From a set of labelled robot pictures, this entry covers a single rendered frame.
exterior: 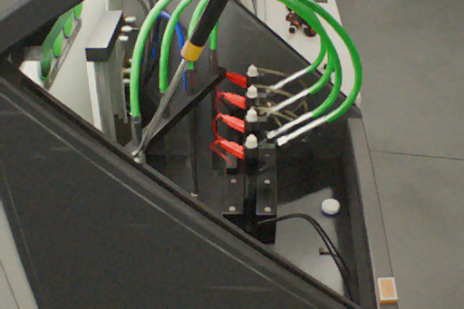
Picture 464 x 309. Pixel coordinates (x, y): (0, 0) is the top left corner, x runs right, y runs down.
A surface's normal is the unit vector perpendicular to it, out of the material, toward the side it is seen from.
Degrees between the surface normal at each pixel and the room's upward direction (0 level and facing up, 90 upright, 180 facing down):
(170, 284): 90
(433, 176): 0
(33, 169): 90
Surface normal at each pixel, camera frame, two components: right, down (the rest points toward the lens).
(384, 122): 0.00, -0.81
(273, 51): -0.04, 0.59
